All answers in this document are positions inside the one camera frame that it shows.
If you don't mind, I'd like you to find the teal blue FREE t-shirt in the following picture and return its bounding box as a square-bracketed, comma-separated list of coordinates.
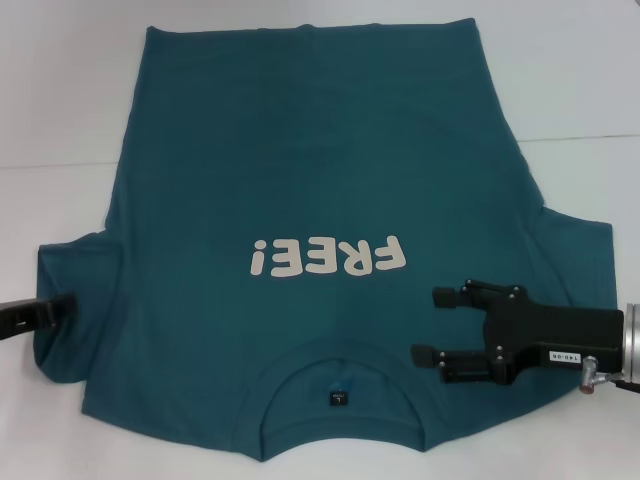
[32, 17, 621, 451]

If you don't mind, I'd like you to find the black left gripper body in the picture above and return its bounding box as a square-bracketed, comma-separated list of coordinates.
[0, 298, 40, 342]

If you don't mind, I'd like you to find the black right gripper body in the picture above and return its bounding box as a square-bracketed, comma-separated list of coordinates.
[482, 286, 626, 388]

